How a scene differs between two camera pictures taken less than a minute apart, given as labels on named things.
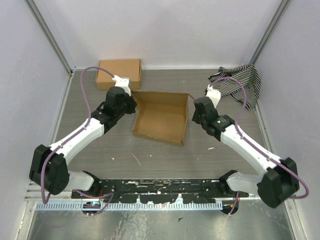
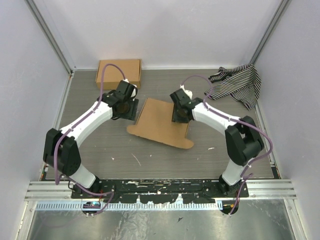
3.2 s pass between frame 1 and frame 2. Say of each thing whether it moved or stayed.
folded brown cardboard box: stayed
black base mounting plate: stayed
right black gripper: moved
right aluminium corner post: stayed
